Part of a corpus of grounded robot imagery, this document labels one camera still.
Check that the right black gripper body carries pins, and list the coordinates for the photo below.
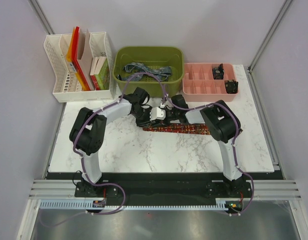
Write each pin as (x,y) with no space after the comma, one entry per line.
(171,115)

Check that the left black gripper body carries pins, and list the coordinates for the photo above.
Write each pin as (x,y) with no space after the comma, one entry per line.
(142,118)

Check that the red patterned tie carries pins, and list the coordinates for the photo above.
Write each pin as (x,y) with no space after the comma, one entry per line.
(195,129)

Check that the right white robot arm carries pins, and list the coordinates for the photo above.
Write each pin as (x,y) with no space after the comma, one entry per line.
(223,125)

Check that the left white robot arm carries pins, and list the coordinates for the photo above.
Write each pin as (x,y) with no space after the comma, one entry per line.
(88,131)

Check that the pink divided organizer tray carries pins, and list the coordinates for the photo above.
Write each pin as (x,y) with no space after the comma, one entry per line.
(198,84)

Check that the blue patterned tie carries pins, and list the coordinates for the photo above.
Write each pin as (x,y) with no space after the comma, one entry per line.
(137,70)

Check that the green treehouse book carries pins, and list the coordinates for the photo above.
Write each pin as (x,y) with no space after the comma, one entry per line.
(105,74)

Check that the olive green plastic bin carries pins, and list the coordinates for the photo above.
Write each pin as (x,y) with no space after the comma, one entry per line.
(154,57)

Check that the red white book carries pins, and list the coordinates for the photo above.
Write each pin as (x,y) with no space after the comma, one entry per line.
(96,66)

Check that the rolled dark tie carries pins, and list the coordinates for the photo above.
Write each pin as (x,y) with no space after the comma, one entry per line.
(231,86)
(218,72)

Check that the white plastic file rack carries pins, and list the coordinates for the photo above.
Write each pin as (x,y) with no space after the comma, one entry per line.
(68,87)

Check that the beige folder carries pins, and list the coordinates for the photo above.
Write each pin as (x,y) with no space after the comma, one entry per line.
(84,57)

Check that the orange red folder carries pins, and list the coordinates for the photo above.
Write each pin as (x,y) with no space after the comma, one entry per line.
(76,60)

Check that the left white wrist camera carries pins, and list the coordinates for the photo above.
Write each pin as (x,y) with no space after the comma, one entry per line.
(157,113)

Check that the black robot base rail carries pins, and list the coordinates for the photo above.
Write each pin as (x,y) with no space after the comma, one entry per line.
(164,189)

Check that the white slotted cable duct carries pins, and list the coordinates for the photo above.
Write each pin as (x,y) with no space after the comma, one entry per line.
(92,205)

